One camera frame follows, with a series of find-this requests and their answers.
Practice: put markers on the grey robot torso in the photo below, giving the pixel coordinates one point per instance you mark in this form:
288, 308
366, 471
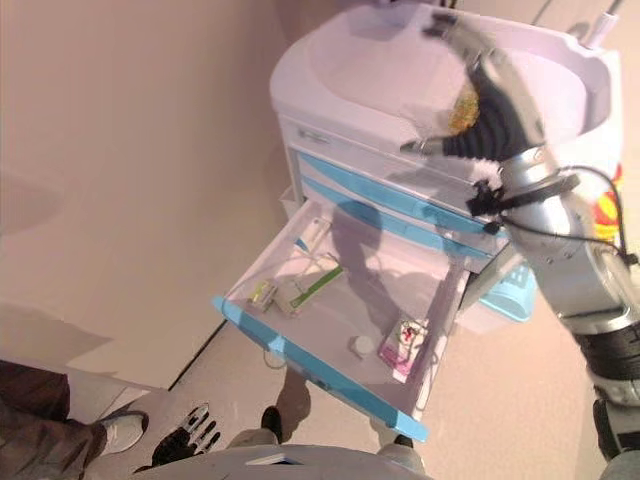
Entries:
310, 465

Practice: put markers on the yellow medicine bottle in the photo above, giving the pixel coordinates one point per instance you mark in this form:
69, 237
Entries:
462, 112

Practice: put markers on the white round cap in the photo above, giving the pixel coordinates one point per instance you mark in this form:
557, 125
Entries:
361, 346

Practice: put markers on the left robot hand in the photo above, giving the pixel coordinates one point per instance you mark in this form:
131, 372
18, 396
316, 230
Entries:
172, 447

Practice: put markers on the large green white medicine box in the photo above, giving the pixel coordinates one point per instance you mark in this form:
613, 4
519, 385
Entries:
310, 290

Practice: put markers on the blue fronted cart drawer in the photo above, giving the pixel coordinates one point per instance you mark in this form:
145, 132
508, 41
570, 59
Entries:
320, 370

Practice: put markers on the small green white medicine box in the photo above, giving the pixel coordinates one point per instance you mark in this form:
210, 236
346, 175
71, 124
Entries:
262, 295

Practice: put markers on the person in brown trousers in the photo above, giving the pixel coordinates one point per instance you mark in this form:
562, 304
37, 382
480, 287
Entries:
40, 430

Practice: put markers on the pink white medicine box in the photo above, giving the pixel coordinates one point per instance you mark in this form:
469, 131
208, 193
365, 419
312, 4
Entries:
402, 350

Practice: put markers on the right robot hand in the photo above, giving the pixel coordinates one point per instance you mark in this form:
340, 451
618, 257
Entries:
505, 115

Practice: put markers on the silver left robot leg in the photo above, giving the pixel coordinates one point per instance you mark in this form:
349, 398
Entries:
272, 422

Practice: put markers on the white blue medical cart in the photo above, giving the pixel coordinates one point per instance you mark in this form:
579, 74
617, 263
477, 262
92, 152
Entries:
350, 65

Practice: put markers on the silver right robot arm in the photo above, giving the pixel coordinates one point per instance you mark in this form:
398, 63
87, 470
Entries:
560, 240

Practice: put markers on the blue white small tube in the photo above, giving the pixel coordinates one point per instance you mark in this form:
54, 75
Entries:
302, 245

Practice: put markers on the metal IV pole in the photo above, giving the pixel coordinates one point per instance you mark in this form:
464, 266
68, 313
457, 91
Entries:
605, 20

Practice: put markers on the blue lidded waste bin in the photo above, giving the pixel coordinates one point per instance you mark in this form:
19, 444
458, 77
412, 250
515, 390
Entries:
510, 295

